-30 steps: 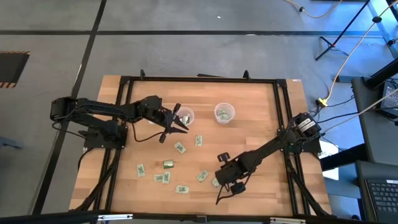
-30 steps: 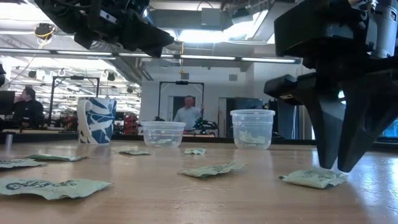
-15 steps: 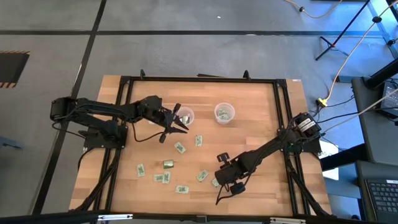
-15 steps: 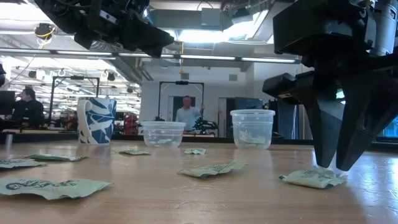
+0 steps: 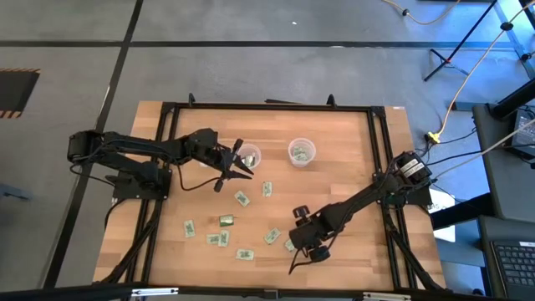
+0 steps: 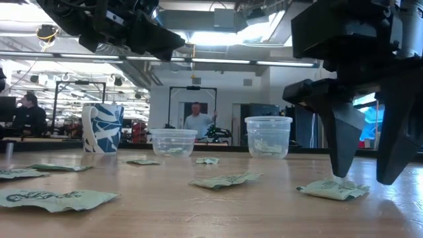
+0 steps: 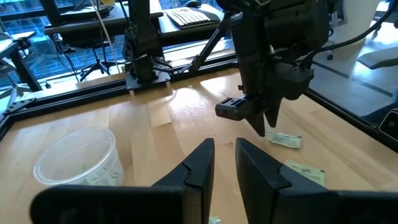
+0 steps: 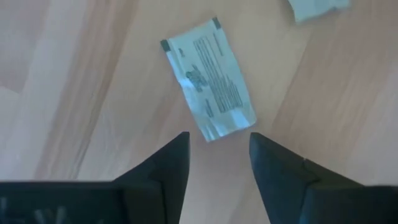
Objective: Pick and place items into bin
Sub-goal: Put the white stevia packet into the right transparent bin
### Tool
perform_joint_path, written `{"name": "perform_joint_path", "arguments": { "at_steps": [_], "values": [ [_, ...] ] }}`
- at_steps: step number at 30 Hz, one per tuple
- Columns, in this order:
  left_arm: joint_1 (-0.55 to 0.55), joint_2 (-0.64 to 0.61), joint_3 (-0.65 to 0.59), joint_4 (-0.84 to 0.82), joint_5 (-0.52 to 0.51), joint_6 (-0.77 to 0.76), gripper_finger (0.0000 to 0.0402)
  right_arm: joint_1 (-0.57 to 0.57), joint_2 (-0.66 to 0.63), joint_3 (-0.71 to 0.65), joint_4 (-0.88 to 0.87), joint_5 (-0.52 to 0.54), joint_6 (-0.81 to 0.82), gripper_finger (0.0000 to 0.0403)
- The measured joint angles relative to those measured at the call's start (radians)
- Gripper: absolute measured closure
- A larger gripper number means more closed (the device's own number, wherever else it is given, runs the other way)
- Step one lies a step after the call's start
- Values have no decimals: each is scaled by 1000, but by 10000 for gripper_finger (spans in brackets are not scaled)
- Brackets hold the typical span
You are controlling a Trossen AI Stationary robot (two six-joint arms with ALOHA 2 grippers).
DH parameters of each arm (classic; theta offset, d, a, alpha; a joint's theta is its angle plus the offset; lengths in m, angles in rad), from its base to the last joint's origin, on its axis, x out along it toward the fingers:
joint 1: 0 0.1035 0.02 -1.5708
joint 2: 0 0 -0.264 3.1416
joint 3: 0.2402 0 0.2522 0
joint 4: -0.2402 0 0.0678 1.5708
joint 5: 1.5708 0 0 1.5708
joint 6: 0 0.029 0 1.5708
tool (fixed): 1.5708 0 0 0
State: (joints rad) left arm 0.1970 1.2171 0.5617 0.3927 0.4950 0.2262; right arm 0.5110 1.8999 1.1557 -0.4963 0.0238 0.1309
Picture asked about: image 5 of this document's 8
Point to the silver metal bracket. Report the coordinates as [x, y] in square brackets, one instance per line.
[154, 292]
[386, 297]

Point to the white paper sheet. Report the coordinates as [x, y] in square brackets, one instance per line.
[445, 202]

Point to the grey chair leg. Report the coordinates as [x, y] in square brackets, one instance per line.
[12, 194]

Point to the black aluminium table frame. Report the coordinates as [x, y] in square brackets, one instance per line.
[271, 106]

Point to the black metal crossbeam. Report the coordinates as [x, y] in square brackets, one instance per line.
[62, 292]

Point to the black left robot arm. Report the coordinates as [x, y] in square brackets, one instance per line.
[138, 146]

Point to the black monitor pole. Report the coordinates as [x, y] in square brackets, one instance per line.
[514, 100]

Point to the silver metal light stand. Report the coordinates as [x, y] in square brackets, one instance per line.
[516, 39]

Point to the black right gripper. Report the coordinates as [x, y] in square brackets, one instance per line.
[311, 234]

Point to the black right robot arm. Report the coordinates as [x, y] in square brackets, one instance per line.
[363, 196]

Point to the dark laptop with keyboard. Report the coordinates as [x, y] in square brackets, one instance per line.
[514, 267]

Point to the green printed tea packet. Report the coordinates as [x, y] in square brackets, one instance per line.
[289, 245]
[189, 228]
[302, 157]
[272, 236]
[242, 198]
[224, 238]
[213, 238]
[297, 151]
[267, 189]
[245, 254]

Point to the black tripod stand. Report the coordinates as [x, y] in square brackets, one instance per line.
[457, 44]

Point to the grey desk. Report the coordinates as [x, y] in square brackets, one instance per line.
[501, 188]

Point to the black hazard-striped floor hatch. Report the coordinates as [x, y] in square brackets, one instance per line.
[16, 92]

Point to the black electronics box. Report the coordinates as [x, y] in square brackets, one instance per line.
[524, 129]

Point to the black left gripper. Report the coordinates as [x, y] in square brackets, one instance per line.
[205, 146]

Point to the black desk leg bar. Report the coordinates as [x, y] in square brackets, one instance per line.
[460, 213]

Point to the clear plastic cup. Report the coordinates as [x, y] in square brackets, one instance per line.
[256, 150]
[291, 156]

